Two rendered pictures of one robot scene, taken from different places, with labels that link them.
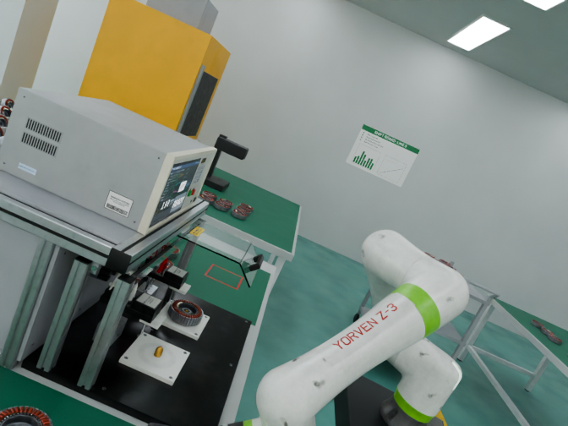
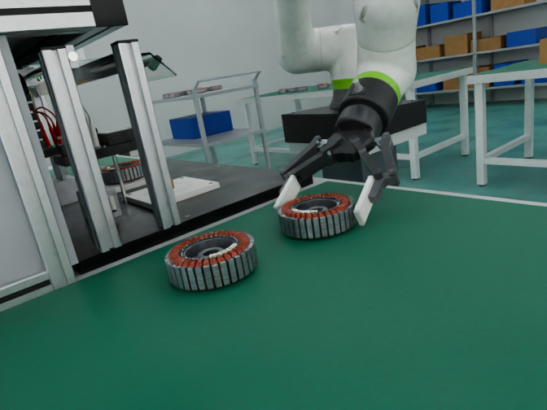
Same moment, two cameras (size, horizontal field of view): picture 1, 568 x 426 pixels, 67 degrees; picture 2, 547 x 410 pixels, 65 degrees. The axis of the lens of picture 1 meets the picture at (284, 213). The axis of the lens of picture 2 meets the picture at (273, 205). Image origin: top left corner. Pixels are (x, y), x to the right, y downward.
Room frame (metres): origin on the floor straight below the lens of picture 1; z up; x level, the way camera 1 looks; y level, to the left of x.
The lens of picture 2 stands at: (0.21, 0.51, 0.98)
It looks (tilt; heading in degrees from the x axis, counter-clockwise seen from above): 17 degrees down; 324
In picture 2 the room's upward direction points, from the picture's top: 10 degrees counter-clockwise
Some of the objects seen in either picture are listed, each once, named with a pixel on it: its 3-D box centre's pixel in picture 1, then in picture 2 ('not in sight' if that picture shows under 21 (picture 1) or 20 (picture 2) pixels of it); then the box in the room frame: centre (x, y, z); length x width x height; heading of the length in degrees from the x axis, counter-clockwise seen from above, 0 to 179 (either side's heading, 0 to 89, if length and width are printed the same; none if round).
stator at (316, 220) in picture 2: not in sight; (317, 214); (0.66, 0.10, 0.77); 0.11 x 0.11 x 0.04
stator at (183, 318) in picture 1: (185, 312); (124, 172); (1.28, 0.16, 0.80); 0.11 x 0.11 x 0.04
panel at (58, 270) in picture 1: (109, 259); (1, 150); (1.16, 0.41, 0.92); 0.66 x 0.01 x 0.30; 1
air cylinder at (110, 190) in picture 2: (110, 328); (98, 202); (1.04, 0.30, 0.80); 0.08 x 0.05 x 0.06; 1
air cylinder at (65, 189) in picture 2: (144, 295); (64, 189); (1.28, 0.30, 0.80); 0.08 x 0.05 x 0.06; 1
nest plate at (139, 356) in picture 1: (156, 357); (170, 191); (1.04, 0.15, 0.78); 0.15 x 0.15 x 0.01; 1
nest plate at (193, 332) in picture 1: (182, 319); (126, 181); (1.28, 0.16, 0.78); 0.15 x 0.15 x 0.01; 1
